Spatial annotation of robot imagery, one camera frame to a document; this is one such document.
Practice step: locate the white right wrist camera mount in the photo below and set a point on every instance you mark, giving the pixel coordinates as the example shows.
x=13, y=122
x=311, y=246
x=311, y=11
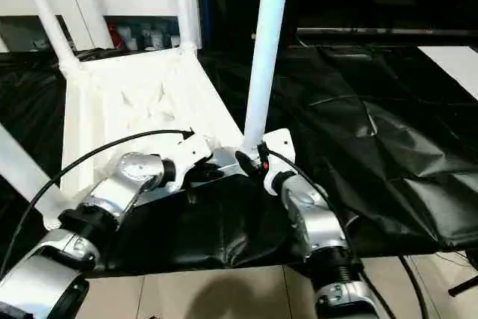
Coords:
x=280, y=143

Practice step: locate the white plastic table leg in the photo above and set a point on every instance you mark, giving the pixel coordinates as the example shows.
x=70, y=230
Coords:
x=267, y=54
x=185, y=1
x=48, y=12
x=22, y=169

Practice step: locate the black metal rail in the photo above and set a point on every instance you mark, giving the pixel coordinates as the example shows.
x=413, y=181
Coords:
x=384, y=31

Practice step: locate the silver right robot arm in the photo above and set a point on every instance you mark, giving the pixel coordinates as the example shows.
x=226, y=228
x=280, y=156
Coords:
x=317, y=214

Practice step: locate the black mat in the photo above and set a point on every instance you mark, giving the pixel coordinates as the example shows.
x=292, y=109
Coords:
x=373, y=147

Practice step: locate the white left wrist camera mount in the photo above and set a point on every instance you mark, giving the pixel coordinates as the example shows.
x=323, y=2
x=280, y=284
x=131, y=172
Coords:
x=190, y=151

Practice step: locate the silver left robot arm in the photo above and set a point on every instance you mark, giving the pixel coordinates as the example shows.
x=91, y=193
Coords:
x=130, y=173

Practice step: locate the white cabinet with glass doors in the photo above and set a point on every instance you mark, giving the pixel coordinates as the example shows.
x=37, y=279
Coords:
x=130, y=1

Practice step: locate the white plastic table top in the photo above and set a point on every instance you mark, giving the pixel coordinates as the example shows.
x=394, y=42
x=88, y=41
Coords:
x=112, y=110

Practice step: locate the black metal floor bar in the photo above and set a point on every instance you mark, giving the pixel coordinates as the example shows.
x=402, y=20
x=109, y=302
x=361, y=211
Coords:
x=463, y=287

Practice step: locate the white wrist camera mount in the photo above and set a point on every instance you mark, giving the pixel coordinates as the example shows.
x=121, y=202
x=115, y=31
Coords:
x=280, y=143
x=190, y=151

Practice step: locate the red packet in cabinet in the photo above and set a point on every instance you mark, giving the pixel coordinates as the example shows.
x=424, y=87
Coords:
x=117, y=37

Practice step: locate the dark blue upright panel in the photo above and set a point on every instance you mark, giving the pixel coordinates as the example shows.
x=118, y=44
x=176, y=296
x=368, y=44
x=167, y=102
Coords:
x=203, y=5

